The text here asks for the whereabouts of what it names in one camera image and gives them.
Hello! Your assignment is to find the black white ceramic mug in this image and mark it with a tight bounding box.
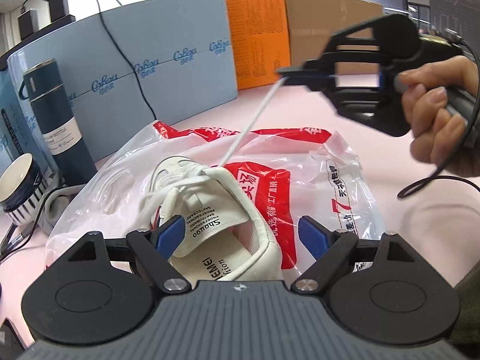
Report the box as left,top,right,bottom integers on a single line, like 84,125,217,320
0,153,48,226

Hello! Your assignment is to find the white shoelace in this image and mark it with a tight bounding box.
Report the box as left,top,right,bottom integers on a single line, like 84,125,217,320
139,78,287,220

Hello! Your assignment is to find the red white plastic bag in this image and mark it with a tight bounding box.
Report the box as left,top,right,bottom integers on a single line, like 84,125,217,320
45,122,386,281

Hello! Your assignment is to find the black power cable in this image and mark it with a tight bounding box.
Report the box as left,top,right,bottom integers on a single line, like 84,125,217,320
20,0,159,123

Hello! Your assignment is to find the dark blue thermos bottle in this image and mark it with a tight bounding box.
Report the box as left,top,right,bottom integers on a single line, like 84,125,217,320
19,58,97,186

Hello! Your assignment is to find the black power strip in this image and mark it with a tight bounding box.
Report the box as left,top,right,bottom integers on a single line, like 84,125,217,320
0,0,77,73

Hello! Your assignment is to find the black pen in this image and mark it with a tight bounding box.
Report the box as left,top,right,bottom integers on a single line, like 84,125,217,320
1,223,32,259

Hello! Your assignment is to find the orange cardboard box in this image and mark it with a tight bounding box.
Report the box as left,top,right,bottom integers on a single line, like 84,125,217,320
225,0,290,90

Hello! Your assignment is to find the light blue cardboard box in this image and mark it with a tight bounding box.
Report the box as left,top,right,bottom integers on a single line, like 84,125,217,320
6,0,239,164

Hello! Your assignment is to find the brown cardboard box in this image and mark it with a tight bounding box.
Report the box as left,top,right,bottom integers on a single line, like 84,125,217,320
285,0,383,66

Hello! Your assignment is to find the person right hand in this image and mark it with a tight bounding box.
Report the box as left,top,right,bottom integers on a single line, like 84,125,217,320
397,56,479,167

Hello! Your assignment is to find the grey cloth pouch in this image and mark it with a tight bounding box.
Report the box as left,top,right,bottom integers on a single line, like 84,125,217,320
37,172,86,235

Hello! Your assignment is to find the white sneaker with stripes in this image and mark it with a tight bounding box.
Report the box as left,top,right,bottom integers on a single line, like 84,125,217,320
134,156,282,284

